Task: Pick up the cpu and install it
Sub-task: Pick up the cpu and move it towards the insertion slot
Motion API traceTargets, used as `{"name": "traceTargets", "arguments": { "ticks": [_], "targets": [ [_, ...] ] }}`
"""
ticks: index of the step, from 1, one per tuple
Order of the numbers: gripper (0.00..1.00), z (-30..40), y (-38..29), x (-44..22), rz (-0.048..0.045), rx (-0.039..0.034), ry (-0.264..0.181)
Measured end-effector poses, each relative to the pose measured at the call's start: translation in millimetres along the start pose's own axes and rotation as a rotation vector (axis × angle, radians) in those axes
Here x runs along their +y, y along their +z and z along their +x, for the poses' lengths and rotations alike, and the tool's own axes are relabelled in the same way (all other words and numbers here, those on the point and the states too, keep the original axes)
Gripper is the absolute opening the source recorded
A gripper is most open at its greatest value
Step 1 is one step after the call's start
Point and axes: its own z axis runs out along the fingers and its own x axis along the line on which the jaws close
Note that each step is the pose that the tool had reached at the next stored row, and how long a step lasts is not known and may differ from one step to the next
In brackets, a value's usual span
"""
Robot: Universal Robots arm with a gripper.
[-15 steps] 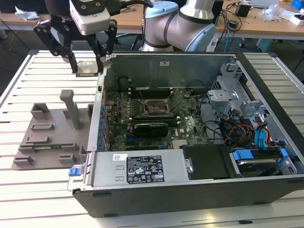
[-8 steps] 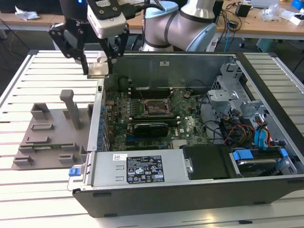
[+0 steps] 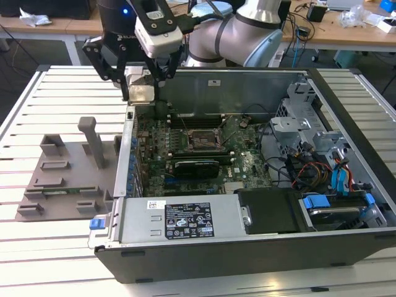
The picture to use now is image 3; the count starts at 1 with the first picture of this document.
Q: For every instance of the crumpled white paper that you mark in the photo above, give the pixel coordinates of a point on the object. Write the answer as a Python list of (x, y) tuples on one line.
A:
[(34, 19)]

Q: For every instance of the white box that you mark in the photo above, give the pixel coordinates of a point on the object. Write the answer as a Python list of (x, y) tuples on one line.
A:
[(386, 26)]

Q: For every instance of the silver CPU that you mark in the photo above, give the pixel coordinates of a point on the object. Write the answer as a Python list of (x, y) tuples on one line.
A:
[(141, 94)]

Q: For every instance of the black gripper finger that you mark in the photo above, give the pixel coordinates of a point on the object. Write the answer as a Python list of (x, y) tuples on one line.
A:
[(178, 62), (99, 62)]

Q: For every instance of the hard disk in blue carrier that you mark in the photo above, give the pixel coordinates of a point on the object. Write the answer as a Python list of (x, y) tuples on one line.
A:
[(317, 202)]

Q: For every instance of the black plastic shroud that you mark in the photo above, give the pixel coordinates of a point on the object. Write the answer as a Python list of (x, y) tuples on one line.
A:
[(269, 212)]

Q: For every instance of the small silver heatsink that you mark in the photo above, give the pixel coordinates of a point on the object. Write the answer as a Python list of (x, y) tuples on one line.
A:
[(234, 187)]

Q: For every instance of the wide black device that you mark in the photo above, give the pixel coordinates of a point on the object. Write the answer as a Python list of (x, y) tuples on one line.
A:
[(46, 7)]

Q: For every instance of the teal plastic bin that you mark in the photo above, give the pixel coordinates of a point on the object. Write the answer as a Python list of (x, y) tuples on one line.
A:
[(349, 58)]

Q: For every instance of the green motherboard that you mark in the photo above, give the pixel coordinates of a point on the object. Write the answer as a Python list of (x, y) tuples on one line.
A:
[(247, 167)]

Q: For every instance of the tall black box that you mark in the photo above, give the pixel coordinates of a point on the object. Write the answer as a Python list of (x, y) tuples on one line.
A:
[(287, 15)]

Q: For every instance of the CPU socket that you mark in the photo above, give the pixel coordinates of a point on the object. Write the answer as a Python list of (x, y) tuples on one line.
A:
[(198, 136)]

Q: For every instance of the small black box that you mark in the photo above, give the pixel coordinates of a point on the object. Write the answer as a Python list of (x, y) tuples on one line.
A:
[(317, 14)]

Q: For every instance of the black camera bracket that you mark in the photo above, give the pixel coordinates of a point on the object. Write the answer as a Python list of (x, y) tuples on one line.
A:
[(168, 12)]

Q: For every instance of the blue box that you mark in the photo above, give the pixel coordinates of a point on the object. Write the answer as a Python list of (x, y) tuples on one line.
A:
[(388, 5)]

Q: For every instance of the silver coin battery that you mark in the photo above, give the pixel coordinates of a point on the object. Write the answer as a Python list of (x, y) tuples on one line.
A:
[(243, 123)]

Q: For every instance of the silver metal drive cage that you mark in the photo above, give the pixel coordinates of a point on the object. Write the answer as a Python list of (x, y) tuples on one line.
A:
[(290, 125)]

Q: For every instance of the blue case latch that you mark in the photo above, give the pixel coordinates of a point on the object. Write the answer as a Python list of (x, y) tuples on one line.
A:
[(96, 224)]

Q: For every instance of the RAM slot with white clips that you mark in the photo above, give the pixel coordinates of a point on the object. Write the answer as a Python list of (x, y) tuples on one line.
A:
[(198, 153), (231, 161), (195, 122), (195, 116)]

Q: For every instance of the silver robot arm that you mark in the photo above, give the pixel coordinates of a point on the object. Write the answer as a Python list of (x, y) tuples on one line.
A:
[(210, 40)]

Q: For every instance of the wooden desk with white frame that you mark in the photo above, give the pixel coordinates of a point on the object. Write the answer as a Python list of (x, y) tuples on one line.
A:
[(62, 28)]

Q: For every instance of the clear plastic bag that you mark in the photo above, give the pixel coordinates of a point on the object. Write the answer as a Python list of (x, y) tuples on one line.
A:
[(352, 17)]

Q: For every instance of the green RAM stick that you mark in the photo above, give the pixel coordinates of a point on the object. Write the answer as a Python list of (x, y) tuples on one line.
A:
[(71, 191), (201, 158)]

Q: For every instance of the black and grey PC case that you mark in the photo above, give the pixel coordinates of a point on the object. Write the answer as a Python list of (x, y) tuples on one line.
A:
[(247, 263)]

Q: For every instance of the grey parts rack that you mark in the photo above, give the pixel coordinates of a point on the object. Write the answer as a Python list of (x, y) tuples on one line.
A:
[(77, 173)]

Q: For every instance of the white power strip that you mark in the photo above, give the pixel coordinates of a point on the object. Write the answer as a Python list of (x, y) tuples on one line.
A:
[(278, 59)]

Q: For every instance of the black graphics card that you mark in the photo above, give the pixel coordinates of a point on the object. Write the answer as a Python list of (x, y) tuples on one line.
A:
[(198, 169)]

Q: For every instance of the grey power supply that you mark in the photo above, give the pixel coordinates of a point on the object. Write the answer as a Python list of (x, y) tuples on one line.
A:
[(139, 216)]

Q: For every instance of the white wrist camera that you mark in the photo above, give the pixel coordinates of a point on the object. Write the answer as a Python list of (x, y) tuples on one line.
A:
[(157, 40)]

